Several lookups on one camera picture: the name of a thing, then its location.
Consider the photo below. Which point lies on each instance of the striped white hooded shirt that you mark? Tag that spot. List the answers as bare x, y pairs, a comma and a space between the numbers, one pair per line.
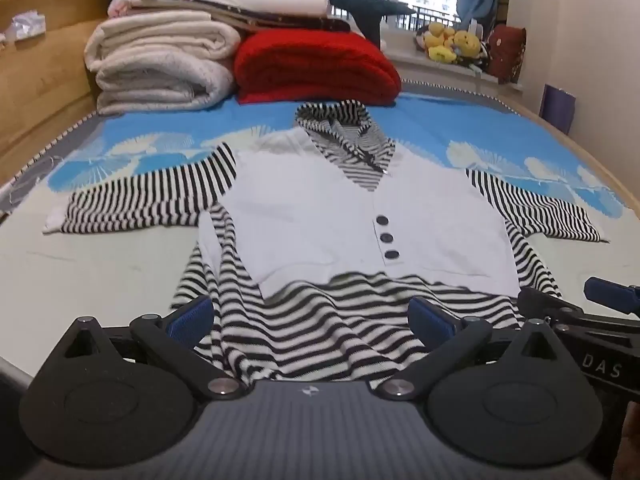
300, 200

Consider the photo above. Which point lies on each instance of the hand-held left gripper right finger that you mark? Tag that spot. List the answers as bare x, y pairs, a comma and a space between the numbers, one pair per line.
430, 320

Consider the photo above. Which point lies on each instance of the navy star-patterned cloth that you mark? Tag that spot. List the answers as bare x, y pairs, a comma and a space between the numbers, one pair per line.
300, 22

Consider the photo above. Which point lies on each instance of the wooden bed frame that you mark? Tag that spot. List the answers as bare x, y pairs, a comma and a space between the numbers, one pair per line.
40, 90

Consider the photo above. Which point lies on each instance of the purple paper bag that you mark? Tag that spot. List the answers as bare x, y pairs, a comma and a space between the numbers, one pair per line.
557, 110

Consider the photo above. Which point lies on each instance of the red folded blanket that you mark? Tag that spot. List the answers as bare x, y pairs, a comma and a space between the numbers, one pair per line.
310, 65

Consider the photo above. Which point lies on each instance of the white window sill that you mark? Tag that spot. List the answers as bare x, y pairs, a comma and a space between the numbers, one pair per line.
405, 62

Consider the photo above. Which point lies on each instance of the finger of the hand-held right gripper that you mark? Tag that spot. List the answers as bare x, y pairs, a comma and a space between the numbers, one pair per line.
612, 291
550, 302

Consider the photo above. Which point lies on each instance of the white folded cloth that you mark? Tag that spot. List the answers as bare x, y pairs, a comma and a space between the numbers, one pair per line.
260, 0

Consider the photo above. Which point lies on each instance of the dark red bag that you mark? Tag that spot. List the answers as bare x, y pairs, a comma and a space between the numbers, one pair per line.
507, 55

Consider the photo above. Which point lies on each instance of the yellow plush toys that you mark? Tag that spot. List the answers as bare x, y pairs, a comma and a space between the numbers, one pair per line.
450, 42

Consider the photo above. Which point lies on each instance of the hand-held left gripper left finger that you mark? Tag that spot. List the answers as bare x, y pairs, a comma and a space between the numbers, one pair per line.
192, 317

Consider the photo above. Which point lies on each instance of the blue and white bed mat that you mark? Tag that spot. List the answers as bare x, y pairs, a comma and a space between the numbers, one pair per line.
100, 270

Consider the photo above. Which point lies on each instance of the cream folded blanket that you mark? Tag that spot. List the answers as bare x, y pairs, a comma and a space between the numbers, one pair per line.
160, 70

